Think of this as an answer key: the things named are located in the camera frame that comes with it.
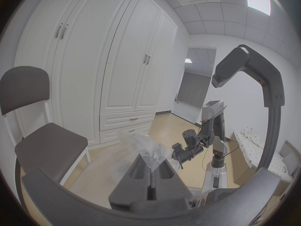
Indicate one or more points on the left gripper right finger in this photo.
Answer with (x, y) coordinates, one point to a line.
(174, 189)

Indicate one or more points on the grey curtain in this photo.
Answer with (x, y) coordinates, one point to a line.
(192, 88)

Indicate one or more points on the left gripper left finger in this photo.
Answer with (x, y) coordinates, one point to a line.
(122, 192)

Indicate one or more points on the bed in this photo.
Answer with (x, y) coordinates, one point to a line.
(256, 147)

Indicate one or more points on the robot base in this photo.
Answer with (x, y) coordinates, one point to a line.
(218, 175)

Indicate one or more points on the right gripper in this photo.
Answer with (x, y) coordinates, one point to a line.
(191, 153)

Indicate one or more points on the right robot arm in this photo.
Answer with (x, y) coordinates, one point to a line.
(212, 112)

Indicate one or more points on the white wardrobe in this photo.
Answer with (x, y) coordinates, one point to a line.
(94, 55)

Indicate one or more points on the white chair grey seat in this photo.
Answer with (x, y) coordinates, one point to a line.
(47, 147)

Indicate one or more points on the clear plastic bag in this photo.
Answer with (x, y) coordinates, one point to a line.
(145, 147)

